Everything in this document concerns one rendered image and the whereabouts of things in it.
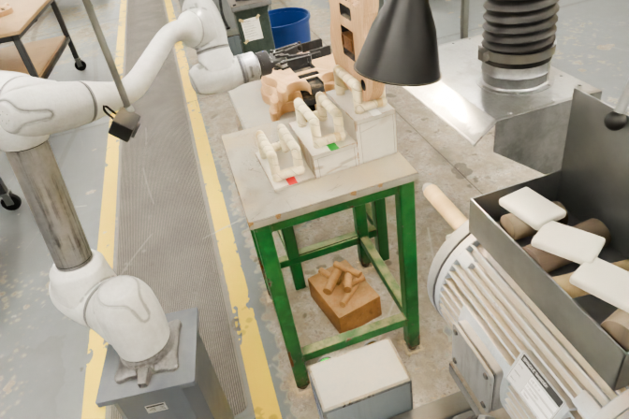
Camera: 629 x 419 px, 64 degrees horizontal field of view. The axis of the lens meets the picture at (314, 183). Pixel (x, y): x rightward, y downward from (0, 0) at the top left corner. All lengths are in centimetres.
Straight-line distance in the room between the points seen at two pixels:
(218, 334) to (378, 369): 168
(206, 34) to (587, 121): 111
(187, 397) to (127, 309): 34
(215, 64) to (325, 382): 99
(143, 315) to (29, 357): 153
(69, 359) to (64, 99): 178
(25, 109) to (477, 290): 94
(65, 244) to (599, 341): 128
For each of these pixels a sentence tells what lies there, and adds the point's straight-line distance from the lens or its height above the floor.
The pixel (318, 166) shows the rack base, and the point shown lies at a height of 98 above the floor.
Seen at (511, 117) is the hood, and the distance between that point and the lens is 76.
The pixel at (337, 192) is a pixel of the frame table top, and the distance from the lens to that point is 163.
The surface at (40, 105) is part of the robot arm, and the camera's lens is 122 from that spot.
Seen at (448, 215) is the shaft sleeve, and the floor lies 126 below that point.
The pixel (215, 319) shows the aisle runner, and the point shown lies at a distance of 262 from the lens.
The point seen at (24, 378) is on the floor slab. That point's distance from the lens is 287.
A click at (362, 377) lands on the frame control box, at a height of 112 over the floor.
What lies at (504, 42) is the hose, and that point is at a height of 160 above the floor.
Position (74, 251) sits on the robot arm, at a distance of 155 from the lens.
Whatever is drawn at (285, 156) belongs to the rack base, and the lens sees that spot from 184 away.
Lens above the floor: 189
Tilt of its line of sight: 35 degrees down
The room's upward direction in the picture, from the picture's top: 10 degrees counter-clockwise
